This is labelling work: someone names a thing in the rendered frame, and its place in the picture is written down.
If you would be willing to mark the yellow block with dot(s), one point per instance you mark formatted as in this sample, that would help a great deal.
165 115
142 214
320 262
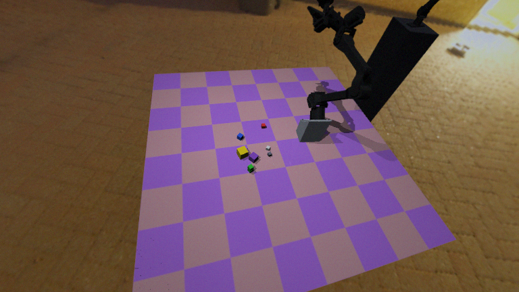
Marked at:
242 152

